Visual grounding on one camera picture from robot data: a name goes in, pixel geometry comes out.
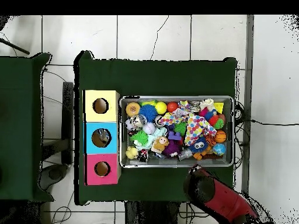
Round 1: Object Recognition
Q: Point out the shallow clear mesh bin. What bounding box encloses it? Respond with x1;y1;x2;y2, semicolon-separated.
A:
119;95;235;168

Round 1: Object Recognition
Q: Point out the wooden box with three holes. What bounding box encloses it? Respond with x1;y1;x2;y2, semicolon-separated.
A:
83;89;121;186

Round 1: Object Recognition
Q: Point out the crushed silver drink can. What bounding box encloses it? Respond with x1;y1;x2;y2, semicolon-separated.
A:
130;114;148;129

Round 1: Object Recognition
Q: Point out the blue spiky rubber ball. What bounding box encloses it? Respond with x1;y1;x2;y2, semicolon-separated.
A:
139;103;159;122

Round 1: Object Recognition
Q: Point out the green spiky rubber ball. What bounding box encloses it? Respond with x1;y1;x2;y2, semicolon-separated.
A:
131;129;150;147

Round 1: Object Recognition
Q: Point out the plain yellow ball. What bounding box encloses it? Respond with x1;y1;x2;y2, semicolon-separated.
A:
155;101;168;115

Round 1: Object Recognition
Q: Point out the orange ball with cream dots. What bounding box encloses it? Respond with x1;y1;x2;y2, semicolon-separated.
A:
126;101;141;117

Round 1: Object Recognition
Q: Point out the tan plush animal toy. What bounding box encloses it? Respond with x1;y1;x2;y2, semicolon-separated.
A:
152;136;169;153

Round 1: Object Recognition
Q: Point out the purple toy building block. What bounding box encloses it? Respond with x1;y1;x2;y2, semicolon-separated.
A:
168;131;183;143

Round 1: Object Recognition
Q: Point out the small red ball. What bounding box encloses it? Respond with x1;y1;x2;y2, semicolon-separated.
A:
167;101;179;113

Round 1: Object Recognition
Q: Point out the yellow rubber duck toy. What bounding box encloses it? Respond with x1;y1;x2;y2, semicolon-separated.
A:
126;146;140;160

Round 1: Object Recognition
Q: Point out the polka dot cloth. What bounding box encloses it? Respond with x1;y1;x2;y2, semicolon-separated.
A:
161;109;218;146

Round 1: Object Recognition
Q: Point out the dark green table cloth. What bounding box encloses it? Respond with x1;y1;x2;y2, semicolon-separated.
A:
74;50;238;206
0;51;53;202

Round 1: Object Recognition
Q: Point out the black panel stand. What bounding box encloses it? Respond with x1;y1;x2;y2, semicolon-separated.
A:
62;81;75;165

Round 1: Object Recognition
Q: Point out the grey stand base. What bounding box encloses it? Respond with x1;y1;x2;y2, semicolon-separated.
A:
39;163;70;191

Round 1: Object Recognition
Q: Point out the black cable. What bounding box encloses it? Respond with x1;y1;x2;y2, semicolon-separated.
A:
249;118;299;127

